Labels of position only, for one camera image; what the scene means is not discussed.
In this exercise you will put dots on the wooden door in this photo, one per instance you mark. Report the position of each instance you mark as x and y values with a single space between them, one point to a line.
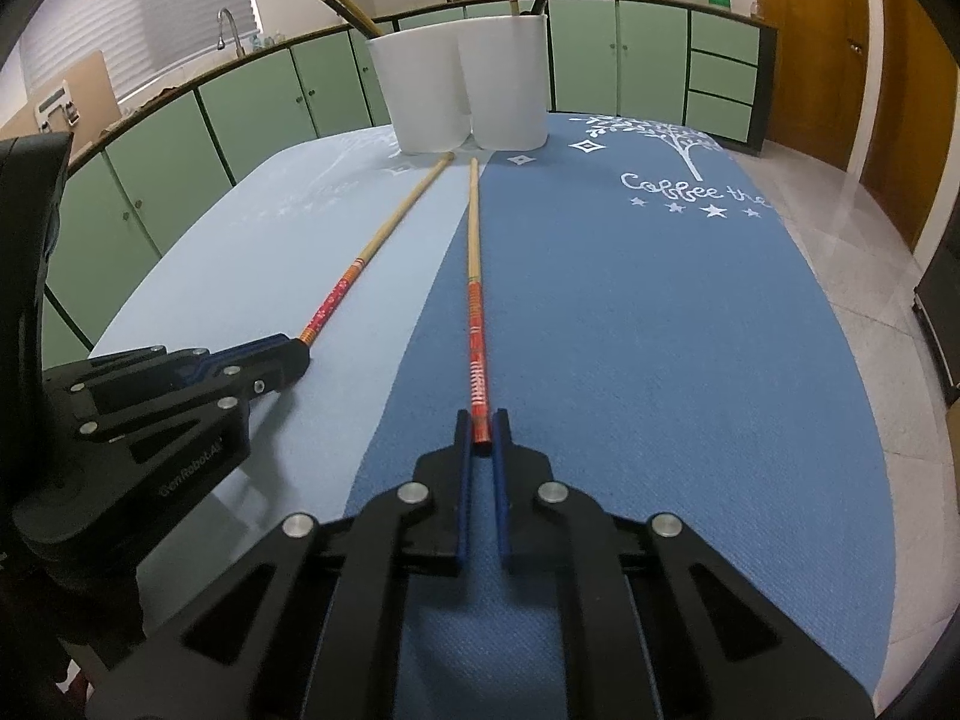
810 52
915 127

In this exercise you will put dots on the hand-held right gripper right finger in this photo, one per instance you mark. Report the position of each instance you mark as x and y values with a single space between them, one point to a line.
501 480

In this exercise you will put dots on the flat cardboard sheet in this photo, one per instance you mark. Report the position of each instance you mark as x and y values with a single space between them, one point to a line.
94 90

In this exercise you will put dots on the black chopstick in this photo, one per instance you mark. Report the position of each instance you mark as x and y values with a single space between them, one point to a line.
326 3

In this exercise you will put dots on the metal sink faucet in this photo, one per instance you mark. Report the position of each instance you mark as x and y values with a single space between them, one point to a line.
225 19

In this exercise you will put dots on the window blinds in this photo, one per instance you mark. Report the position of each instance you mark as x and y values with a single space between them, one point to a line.
135 7

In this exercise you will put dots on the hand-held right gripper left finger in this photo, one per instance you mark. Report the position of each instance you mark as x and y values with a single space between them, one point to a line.
463 480

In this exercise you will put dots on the black cabinet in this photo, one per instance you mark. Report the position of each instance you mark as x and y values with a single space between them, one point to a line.
941 315

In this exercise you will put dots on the white two-compartment utensil holder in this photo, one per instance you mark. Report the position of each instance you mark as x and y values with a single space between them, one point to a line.
427 90

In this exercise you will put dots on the green kitchen counter cabinets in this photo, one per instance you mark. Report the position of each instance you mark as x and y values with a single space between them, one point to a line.
247 105

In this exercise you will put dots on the dark blue printed table mat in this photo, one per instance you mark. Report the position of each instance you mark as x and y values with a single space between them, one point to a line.
637 352

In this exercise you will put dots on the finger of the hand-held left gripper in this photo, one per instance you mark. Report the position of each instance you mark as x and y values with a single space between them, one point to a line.
187 409
150 367

